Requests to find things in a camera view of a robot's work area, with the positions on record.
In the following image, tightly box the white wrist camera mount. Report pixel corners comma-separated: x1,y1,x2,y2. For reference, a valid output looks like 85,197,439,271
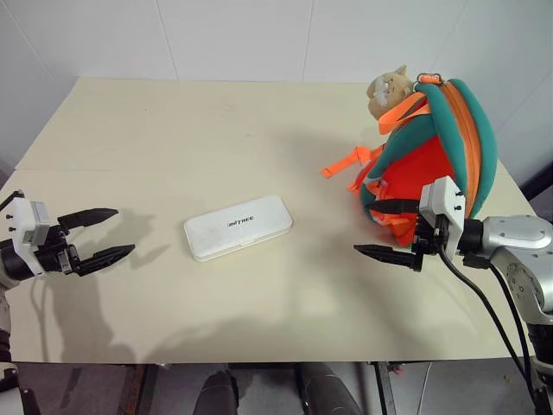
8,196,60,277
417,176,467,263

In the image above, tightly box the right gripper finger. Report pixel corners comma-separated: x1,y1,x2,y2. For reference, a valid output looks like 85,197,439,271
353,244,423,273
370,201,423,215

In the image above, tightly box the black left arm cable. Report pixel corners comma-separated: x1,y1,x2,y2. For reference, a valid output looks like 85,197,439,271
0,188,25,211

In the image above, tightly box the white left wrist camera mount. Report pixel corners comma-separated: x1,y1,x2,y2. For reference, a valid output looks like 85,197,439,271
8,196,60,277

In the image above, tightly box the dark slanted post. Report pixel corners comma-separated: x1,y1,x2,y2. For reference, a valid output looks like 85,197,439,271
519,141,553,203

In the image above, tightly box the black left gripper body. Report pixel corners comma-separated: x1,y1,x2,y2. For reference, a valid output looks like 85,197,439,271
35,223,84,278

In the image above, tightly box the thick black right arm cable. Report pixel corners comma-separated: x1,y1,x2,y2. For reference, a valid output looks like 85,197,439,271
438,249,543,415

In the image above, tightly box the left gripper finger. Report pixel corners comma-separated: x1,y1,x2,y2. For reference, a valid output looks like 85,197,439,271
77,244,137,278
58,207,119,237

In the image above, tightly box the thin white cable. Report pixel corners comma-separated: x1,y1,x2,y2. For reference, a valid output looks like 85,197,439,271
419,361,435,415

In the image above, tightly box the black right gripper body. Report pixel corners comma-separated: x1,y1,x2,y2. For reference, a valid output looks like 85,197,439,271
411,214,449,273

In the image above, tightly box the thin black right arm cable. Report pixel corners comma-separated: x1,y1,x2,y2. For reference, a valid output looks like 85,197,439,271
486,262,533,362

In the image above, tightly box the brown table frame leg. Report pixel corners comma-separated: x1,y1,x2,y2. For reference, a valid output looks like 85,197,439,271
115,365,159,415

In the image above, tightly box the black table frame leg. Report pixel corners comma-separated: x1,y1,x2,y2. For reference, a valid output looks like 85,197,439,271
372,361,399,415

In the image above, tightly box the orange and green backpack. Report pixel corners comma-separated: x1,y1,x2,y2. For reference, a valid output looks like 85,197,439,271
320,73,499,249

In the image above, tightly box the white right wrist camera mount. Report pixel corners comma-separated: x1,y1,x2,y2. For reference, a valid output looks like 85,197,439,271
417,176,467,263

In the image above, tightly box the small dark rounded shape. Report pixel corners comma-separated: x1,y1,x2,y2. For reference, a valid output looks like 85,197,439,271
202,370,239,415

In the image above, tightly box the white rectangular case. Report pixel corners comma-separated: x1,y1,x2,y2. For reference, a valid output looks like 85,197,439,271
183,195,295,264

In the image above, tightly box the large dark rounded shape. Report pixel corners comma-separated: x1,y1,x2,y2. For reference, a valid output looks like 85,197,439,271
295,361,365,415

